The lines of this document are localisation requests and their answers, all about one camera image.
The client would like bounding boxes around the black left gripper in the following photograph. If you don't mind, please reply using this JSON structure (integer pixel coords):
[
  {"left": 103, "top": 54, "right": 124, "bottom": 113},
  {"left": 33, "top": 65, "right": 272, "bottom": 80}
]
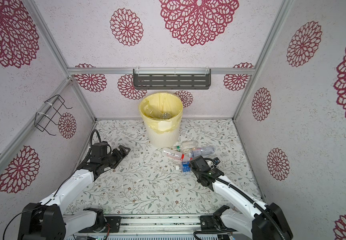
[{"left": 102, "top": 144, "right": 130, "bottom": 169}]

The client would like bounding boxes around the clear blue-label blue-cap bottle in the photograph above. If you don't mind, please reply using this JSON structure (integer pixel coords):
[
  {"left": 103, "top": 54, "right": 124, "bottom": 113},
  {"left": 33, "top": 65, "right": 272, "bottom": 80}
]
[{"left": 175, "top": 162, "right": 191, "bottom": 174}]

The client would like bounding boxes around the blue-label water bottle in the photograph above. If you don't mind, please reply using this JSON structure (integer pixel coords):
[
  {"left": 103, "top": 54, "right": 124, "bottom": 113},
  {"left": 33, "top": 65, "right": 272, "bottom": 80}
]
[{"left": 143, "top": 104, "right": 172, "bottom": 120}]

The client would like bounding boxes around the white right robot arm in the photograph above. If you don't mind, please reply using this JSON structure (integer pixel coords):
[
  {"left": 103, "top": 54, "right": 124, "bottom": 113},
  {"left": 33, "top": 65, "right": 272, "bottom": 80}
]
[{"left": 189, "top": 156, "right": 294, "bottom": 240}]

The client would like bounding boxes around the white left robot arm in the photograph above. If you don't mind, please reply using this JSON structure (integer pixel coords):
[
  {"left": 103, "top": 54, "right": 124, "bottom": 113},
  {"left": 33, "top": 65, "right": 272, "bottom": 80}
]
[{"left": 18, "top": 141, "right": 131, "bottom": 240}]

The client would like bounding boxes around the cream ribbed waste bin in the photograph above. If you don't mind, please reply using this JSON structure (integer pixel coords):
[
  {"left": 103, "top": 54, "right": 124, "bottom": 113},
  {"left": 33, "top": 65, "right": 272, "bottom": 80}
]
[{"left": 142, "top": 116, "right": 182, "bottom": 148}]

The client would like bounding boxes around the yellow plastic bin liner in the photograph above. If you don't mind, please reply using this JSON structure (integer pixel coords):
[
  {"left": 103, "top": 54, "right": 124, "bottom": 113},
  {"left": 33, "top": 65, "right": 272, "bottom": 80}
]
[{"left": 138, "top": 92, "right": 184, "bottom": 118}]

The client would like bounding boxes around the clear purple-label water bottle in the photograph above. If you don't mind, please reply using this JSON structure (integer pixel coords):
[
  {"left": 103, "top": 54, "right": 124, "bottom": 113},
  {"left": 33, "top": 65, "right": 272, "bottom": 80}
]
[{"left": 187, "top": 146, "right": 216, "bottom": 159}]

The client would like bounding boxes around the clear green-cap bottle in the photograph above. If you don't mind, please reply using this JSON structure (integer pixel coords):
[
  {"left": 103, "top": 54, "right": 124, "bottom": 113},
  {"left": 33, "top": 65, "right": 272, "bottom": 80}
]
[{"left": 172, "top": 140, "right": 199, "bottom": 153}]

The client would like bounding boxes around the white red-cap bottle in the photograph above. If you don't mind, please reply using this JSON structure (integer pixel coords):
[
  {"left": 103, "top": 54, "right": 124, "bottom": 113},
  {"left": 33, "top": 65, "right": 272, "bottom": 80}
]
[{"left": 162, "top": 148, "right": 192, "bottom": 162}]

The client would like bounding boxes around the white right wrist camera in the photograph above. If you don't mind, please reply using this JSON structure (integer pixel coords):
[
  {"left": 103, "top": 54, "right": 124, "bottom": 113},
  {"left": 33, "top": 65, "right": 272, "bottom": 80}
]
[{"left": 211, "top": 158, "right": 221, "bottom": 166}]

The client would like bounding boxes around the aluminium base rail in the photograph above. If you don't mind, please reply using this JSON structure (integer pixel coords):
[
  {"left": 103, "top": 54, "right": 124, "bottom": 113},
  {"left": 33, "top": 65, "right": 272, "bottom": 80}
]
[{"left": 71, "top": 214, "right": 216, "bottom": 239}]

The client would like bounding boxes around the black wire wall rack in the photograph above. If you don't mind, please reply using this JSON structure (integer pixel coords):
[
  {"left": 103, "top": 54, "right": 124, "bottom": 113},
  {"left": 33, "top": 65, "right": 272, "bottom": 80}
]
[{"left": 34, "top": 95, "right": 72, "bottom": 136}]

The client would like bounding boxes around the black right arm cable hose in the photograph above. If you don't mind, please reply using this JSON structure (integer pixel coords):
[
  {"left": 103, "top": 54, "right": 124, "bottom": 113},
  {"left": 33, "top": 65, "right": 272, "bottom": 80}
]
[{"left": 202, "top": 157, "right": 288, "bottom": 240}]

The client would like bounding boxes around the grey metal wall shelf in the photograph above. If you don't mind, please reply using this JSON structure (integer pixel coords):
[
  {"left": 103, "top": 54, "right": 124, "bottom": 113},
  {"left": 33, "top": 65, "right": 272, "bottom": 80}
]
[{"left": 132, "top": 69, "right": 212, "bottom": 90}]

